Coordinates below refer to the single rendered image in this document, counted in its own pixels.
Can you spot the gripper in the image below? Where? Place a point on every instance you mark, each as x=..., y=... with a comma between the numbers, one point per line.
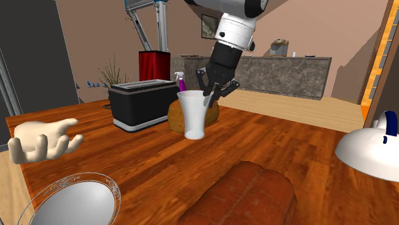
x=225, y=62

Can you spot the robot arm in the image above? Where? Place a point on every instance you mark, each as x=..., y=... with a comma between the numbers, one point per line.
x=233, y=28

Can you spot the purple spray bottle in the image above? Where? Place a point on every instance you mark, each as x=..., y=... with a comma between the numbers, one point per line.
x=181, y=83

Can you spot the white cup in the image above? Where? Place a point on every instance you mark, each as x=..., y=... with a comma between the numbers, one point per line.
x=193, y=115

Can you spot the round yellow bread loaf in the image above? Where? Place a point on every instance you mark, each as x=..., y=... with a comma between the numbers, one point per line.
x=176, y=118

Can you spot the red box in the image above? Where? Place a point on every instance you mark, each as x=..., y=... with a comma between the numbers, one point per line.
x=154, y=65

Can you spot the stone kitchen counter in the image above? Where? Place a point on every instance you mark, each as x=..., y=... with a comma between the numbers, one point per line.
x=280, y=76

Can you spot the black toaster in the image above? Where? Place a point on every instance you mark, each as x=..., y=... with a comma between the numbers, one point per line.
x=140, y=104

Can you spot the bare twig plant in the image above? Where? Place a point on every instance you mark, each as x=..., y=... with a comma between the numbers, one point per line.
x=112, y=76

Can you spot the long brown bread loaf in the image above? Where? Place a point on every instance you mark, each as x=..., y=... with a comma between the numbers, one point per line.
x=246, y=196

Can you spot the orange wooden shelf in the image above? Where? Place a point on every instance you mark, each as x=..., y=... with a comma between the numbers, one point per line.
x=378, y=53

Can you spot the dark grey refrigerator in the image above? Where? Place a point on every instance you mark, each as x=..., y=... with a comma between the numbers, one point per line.
x=34, y=53

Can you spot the cream hand figure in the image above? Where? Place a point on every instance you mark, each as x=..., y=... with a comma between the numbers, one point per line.
x=37, y=137

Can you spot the framed wall picture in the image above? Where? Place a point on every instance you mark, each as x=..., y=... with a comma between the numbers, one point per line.
x=209, y=26

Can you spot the grey blue metal frame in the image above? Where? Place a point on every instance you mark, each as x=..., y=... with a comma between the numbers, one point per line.
x=162, y=28

